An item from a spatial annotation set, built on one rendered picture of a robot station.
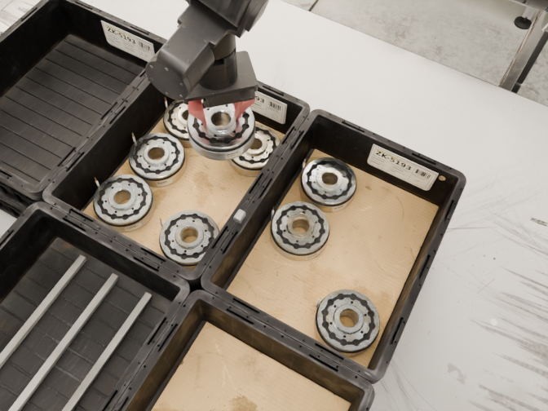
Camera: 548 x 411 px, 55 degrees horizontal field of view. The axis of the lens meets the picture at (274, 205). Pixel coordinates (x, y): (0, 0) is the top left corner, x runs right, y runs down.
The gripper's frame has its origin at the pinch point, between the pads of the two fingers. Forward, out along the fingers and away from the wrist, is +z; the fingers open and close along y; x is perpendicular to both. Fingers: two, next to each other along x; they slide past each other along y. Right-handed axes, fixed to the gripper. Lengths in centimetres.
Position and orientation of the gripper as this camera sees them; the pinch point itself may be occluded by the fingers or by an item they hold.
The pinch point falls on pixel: (220, 116)
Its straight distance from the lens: 80.4
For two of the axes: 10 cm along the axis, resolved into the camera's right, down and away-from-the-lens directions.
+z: -0.3, 4.7, 8.8
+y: 9.7, -2.2, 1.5
